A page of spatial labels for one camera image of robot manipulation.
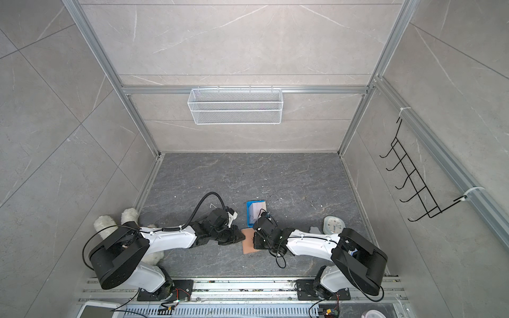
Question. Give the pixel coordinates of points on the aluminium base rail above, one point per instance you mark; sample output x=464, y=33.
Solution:
x=216, y=290

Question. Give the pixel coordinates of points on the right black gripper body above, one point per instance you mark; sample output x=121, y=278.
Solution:
x=260, y=244

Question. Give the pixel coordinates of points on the tan leather card holder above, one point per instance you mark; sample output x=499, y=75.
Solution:
x=248, y=243

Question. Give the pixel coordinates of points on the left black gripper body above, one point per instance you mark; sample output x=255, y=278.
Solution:
x=215, y=234

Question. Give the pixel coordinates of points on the white round alarm clock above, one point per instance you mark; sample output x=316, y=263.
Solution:
x=333, y=225

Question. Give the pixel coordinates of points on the white teddy bear brown shirt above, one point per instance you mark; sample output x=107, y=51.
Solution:
x=108, y=225

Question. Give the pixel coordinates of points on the white tablet device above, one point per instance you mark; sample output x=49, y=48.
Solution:
x=95, y=309

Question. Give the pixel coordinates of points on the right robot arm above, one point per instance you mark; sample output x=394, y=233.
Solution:
x=356, y=262

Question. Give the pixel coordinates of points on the stack of white cards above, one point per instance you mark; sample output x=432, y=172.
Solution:
x=255, y=210

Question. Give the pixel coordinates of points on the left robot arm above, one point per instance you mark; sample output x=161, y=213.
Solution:
x=129, y=253

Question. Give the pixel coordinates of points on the white wire mesh basket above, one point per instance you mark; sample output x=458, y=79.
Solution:
x=236, y=106

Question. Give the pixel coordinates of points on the blue plastic card tray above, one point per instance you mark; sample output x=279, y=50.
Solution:
x=249, y=223

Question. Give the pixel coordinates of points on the small blue grey toy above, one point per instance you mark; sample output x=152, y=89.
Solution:
x=315, y=230

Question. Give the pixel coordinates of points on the black wire hook rack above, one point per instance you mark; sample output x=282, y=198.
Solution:
x=414, y=180

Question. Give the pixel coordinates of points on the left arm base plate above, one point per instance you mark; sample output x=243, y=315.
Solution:
x=169, y=292

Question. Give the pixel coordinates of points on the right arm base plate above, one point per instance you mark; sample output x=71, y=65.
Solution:
x=307, y=291

